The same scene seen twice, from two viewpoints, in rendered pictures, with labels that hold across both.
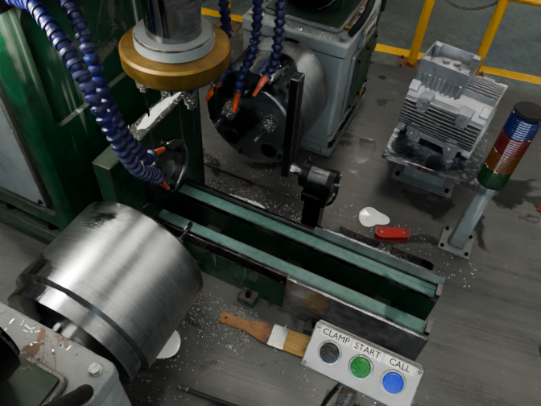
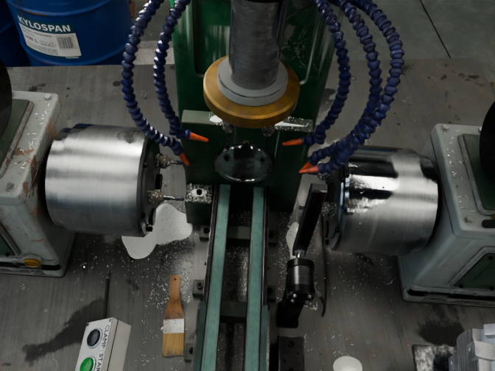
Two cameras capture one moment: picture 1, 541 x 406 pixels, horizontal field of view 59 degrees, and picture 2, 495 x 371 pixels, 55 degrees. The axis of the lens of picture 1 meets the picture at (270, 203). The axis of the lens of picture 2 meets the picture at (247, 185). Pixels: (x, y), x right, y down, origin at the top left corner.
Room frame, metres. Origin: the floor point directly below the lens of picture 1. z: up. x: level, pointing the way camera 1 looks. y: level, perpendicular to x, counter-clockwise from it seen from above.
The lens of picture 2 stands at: (0.44, -0.44, 1.94)
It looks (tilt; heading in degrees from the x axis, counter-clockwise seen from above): 54 degrees down; 66
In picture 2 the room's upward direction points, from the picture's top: 6 degrees clockwise
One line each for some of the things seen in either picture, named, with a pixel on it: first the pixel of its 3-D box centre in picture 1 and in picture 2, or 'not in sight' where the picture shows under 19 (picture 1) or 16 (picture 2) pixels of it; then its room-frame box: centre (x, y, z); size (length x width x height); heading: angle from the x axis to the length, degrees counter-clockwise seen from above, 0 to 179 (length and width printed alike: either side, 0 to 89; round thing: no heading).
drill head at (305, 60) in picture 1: (274, 93); (384, 200); (1.00, 0.01, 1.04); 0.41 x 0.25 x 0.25; 158
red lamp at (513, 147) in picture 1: (513, 140); not in sight; (0.76, -0.48, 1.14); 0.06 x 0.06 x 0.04
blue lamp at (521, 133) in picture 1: (523, 122); not in sight; (0.76, -0.48, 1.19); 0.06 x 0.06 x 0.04
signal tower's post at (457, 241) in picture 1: (487, 186); not in sight; (0.76, -0.48, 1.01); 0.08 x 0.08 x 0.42; 68
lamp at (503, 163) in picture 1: (504, 156); not in sight; (0.76, -0.48, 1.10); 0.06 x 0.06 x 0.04
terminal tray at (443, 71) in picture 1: (447, 70); not in sight; (1.05, -0.41, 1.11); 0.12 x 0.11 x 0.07; 59
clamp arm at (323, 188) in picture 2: (292, 129); (308, 224); (0.77, -0.03, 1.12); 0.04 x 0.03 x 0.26; 68
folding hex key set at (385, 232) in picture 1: (391, 234); not in sight; (0.77, -0.31, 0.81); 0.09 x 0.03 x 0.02; 93
